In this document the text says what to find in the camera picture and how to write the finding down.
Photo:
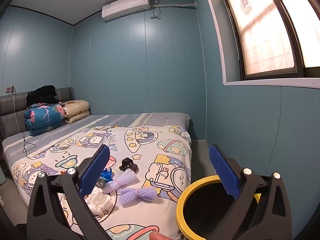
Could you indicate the window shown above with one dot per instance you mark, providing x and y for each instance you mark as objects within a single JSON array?
[{"x": 262, "y": 30}]

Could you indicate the purple foam fruit net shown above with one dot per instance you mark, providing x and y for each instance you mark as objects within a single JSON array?
[
  {"x": 122, "y": 180},
  {"x": 138, "y": 195}
]

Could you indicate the beige folded quilt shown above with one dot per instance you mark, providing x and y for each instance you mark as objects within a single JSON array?
[{"x": 76, "y": 110}]

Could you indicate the white tissue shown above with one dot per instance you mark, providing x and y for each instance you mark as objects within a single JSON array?
[{"x": 100, "y": 201}]

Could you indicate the blue floral folded quilt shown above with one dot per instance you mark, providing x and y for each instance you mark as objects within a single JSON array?
[{"x": 45, "y": 120}]

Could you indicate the yellow round trash bin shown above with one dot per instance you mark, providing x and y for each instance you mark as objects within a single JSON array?
[{"x": 184, "y": 201}]

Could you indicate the wrapped air conditioner pipe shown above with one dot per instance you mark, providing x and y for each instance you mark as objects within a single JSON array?
[{"x": 177, "y": 5}]

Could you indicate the black folded clothes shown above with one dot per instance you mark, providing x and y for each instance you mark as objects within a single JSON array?
[{"x": 43, "y": 95}]

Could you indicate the bed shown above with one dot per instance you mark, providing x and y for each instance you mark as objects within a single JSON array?
[{"x": 140, "y": 120}]

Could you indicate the grey padded headboard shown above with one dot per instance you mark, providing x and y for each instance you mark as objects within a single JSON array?
[{"x": 15, "y": 102}]

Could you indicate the white air conditioner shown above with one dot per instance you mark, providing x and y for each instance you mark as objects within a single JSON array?
[{"x": 125, "y": 6}]

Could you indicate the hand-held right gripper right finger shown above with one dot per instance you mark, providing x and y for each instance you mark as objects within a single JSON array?
[{"x": 225, "y": 172}]

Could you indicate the blue plastic wad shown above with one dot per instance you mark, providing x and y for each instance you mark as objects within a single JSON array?
[{"x": 108, "y": 175}]

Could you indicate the wall power outlet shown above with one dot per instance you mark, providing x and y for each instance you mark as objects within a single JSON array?
[{"x": 9, "y": 89}]

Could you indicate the dark purple plastic wad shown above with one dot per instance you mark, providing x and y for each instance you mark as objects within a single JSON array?
[{"x": 128, "y": 164}]

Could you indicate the person's right hand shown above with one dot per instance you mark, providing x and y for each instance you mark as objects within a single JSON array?
[{"x": 157, "y": 236}]

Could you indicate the black plastic bag wad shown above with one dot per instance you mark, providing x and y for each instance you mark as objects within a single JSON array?
[{"x": 100, "y": 183}]

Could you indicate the red window decal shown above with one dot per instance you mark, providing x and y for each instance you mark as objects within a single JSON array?
[{"x": 246, "y": 5}]

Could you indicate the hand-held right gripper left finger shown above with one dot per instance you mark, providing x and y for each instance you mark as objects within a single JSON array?
[{"x": 95, "y": 172}]

